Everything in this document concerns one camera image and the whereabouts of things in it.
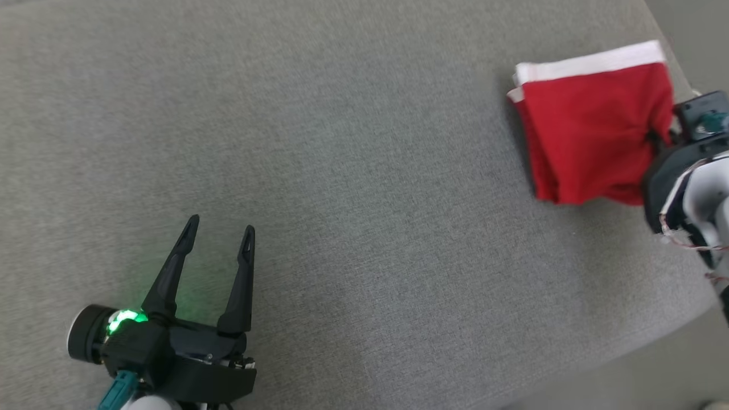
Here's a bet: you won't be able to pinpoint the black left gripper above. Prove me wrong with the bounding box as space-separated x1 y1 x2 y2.
68 214 257 405

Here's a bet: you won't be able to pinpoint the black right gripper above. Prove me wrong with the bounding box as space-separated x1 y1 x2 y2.
642 137 729 235

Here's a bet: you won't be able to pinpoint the red shorts with white stripe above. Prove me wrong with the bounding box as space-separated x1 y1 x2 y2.
507 40 676 206

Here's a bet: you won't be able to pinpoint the thin red white cable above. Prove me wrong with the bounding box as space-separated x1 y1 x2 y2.
659 158 729 252

